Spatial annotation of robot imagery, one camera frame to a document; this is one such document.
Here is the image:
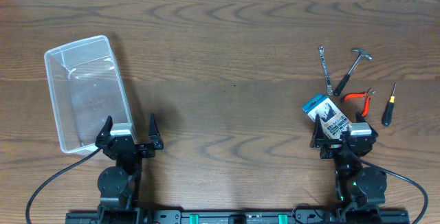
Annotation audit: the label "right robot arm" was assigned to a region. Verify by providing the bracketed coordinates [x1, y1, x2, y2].
[310, 114, 387, 224]

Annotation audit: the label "black handled screwdriver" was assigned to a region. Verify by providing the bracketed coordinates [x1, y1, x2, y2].
[382, 82, 397, 126]

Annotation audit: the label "silver combination wrench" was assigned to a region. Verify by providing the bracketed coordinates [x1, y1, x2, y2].
[318, 46, 333, 96]

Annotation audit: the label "clear plastic container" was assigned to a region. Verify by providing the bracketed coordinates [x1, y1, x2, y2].
[44, 35, 136, 155]

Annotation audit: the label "red handled pliers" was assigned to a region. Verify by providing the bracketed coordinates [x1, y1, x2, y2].
[340, 88, 377, 118]

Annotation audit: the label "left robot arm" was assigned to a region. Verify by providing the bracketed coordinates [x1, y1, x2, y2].
[95, 114, 164, 224]

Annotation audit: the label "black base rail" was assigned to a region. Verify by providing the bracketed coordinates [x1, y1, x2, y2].
[65, 209, 410, 224]

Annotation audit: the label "small claw hammer black grip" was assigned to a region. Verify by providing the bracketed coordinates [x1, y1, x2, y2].
[333, 48, 373, 96]

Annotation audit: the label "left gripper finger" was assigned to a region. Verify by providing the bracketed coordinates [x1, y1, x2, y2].
[97, 115, 113, 142]
[148, 113, 161, 142]

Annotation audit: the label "blue white product box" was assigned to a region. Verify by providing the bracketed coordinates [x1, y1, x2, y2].
[302, 95, 350, 139]

